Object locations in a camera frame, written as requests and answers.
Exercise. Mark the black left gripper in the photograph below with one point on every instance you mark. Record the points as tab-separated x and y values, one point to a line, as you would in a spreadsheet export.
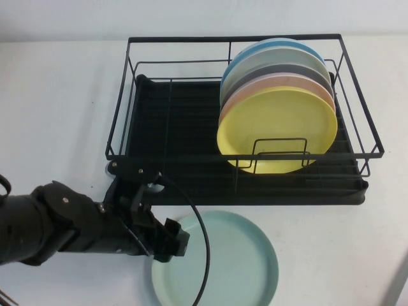
127	232

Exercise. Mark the mint green plate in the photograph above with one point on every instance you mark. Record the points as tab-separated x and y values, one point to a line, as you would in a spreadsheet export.
229	261

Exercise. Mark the yellow plate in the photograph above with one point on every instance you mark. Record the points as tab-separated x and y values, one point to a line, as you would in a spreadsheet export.
280	121

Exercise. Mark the pink plate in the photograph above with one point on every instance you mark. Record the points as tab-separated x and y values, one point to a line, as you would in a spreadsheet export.
255	85

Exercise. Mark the dark grey plate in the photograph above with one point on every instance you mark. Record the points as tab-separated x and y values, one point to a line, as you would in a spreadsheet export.
287	68

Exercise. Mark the blue plate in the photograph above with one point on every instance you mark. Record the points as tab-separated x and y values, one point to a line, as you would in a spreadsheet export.
255	48

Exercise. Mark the pale grey-green plate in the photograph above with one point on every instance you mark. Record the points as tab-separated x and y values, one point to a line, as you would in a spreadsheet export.
280	55

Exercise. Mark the black plastic drip tray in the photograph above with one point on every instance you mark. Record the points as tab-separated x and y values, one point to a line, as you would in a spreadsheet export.
191	127

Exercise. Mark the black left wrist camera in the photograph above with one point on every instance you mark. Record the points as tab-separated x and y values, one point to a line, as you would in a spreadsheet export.
134	173

